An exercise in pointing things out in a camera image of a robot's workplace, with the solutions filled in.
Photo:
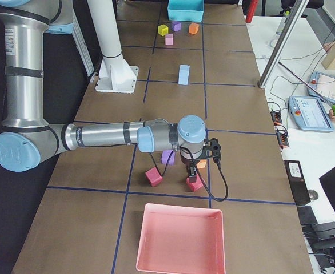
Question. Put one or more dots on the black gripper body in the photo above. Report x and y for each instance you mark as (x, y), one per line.
(188, 163)

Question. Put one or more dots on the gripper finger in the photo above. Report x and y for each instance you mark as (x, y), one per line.
(192, 175)

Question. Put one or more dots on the light blue foam block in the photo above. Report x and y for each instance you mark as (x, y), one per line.
(183, 80)
(184, 72)

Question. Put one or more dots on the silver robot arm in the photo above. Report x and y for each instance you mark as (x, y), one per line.
(64, 87)

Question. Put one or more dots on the crimson foam block far right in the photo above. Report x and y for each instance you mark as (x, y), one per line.
(194, 186)

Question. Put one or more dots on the crimson foam block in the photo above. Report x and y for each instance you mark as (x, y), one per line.
(194, 186)
(153, 176)

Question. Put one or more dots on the orange foam block right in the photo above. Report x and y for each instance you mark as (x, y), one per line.
(201, 164)

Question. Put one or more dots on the orange foam block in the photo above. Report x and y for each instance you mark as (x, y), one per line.
(193, 28)
(201, 164)

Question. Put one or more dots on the purple foam block right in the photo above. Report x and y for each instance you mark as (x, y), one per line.
(168, 157)

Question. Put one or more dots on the purple foam block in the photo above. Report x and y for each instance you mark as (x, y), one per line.
(168, 157)
(176, 26)

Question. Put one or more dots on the crimson foam block near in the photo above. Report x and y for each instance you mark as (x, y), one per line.
(153, 176)

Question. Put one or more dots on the pink plastic bin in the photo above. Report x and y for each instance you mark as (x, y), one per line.
(178, 239)

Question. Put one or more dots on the black box with label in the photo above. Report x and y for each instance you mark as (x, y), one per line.
(297, 182)

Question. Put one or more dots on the pink foam block left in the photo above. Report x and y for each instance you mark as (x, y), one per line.
(169, 39)

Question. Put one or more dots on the teach pendant near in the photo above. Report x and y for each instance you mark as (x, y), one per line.
(309, 114)

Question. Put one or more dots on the teach pendant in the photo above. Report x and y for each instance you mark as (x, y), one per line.
(324, 84)
(309, 114)

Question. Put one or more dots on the orange foam block left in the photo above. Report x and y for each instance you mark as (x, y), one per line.
(193, 28)

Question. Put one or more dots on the yellow foam block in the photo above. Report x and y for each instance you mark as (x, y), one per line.
(163, 30)

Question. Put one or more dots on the purple foam block left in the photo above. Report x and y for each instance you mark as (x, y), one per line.
(176, 26)

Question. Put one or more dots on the teal plastic bin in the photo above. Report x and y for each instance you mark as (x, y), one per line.
(186, 10)

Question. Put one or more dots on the teach pendant far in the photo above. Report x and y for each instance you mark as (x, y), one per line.
(324, 84)

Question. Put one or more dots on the red cylinder object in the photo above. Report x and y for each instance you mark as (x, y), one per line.
(251, 11)

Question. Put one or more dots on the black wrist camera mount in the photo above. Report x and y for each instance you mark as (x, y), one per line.
(212, 150)

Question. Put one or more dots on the white pedestal column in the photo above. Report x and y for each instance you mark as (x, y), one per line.
(115, 74)

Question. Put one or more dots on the green handled reacher tool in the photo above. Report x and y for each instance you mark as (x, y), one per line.
(313, 91)

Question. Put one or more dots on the aluminium frame post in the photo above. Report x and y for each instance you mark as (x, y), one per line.
(295, 15)

